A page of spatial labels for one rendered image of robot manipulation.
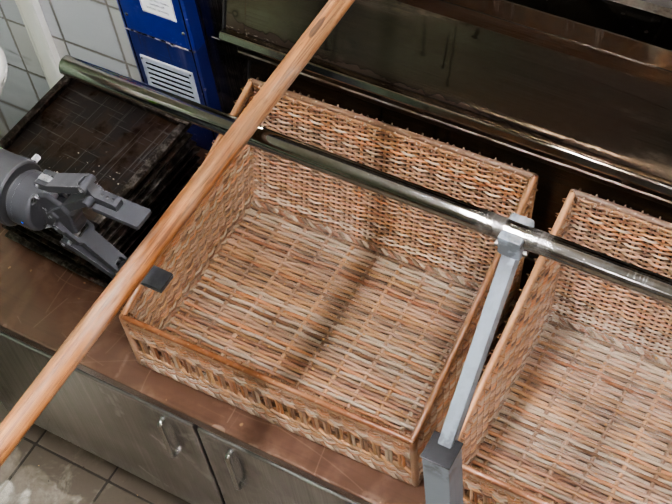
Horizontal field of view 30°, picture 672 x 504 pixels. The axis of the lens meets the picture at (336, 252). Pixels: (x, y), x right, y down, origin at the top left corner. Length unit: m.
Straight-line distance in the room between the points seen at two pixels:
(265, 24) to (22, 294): 0.68
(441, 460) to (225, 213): 0.82
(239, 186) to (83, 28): 0.46
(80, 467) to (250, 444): 0.79
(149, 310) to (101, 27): 0.60
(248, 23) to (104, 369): 0.65
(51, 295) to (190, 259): 0.29
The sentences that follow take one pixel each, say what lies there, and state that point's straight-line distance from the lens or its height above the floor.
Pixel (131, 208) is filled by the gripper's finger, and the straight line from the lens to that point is 1.55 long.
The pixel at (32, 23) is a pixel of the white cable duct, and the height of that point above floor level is 0.76.
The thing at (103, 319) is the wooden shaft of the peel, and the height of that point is 1.20.
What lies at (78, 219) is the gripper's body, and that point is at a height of 1.19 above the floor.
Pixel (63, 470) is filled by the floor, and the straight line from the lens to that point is 2.86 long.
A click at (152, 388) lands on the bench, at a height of 0.58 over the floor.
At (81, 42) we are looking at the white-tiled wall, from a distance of 2.57.
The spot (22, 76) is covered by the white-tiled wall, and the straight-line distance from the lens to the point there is 2.83.
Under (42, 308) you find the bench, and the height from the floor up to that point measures 0.58.
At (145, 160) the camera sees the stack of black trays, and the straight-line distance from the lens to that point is 2.25.
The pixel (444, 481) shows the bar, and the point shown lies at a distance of 1.70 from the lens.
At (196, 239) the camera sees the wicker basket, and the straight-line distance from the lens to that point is 2.24.
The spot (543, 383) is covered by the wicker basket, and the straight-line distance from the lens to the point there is 2.14.
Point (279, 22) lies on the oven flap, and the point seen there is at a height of 0.99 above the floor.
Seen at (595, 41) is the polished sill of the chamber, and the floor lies 1.15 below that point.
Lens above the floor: 2.44
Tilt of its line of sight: 54 degrees down
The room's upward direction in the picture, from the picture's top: 9 degrees counter-clockwise
